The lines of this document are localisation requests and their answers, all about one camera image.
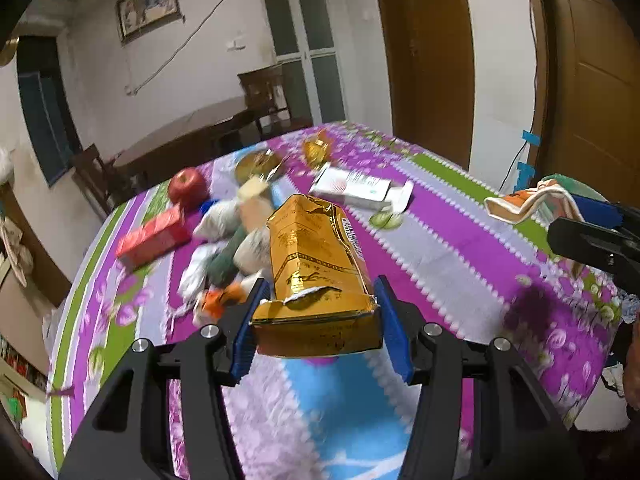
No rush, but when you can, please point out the framed wall picture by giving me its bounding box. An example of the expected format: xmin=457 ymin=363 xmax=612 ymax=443
xmin=116 ymin=0 xmax=181 ymax=43

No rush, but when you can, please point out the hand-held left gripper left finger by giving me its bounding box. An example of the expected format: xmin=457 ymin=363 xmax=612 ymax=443
xmin=59 ymin=276 xmax=271 ymax=480

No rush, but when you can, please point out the bread in clear bag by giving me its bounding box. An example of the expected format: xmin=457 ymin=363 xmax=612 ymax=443
xmin=234 ymin=150 xmax=288 ymax=183

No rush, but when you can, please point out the golden candy wrapper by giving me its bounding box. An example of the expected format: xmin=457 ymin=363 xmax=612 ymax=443
xmin=301 ymin=130 xmax=336 ymax=168

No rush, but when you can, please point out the plain wooden chair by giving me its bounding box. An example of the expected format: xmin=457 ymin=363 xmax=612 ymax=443
xmin=70 ymin=144 xmax=131 ymax=221

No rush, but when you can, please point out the white glass door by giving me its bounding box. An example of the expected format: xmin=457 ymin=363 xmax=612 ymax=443
xmin=255 ymin=0 xmax=348 ymax=133

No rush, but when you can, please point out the white cardboard box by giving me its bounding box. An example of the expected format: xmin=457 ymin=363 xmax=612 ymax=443
xmin=309 ymin=162 xmax=415 ymax=211

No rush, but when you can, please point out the brown wooden door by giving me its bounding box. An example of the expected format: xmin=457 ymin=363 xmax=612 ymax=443
xmin=530 ymin=0 xmax=640 ymax=206

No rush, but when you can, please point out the crumpled white wrapper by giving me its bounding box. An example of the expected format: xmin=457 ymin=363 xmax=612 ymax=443
xmin=177 ymin=245 xmax=216 ymax=306

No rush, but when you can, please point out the orange and white packet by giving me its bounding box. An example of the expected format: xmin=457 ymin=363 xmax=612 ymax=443
xmin=484 ymin=180 xmax=576 ymax=223

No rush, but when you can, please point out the tan sponge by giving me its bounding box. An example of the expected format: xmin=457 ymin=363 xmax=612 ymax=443
xmin=237 ymin=176 xmax=274 ymax=231

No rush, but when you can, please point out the grey tissue ball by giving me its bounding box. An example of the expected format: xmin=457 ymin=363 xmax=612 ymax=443
xmin=234 ymin=227 xmax=273 ymax=275

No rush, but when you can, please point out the striped floral tablecloth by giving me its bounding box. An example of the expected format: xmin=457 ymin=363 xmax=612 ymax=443
xmin=45 ymin=121 xmax=623 ymax=480

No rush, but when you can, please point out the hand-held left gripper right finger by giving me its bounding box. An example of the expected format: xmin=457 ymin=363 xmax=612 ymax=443
xmin=372 ymin=275 xmax=608 ymax=480

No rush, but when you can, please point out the hanging white plastic bag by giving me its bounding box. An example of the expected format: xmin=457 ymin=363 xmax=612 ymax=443
xmin=0 ymin=147 xmax=16 ymax=186

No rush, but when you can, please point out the person's right forearm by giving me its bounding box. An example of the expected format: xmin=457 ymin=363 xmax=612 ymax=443
xmin=621 ymin=321 xmax=640 ymax=400

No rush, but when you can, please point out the red carton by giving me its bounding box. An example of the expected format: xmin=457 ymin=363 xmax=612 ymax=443
xmin=116 ymin=205 xmax=192 ymax=270

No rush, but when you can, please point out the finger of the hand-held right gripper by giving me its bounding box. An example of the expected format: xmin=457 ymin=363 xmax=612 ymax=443
xmin=547 ymin=217 xmax=640 ymax=291
xmin=574 ymin=195 xmax=640 ymax=241

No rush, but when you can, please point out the gold foil carton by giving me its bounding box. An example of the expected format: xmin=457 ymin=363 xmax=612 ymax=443
xmin=250 ymin=194 xmax=385 ymax=359

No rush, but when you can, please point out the red apple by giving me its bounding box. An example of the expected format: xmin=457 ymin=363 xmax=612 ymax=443
xmin=168 ymin=167 xmax=209 ymax=209

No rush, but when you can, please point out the carved wooden chair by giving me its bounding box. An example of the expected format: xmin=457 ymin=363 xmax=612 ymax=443
xmin=237 ymin=64 xmax=313 ymax=136

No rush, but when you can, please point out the round wooden table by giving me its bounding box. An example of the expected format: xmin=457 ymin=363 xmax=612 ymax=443
xmin=114 ymin=96 xmax=261 ymax=186

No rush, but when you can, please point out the green scouring pad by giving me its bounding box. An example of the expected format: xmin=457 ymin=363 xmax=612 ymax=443
xmin=207 ymin=230 xmax=248 ymax=288

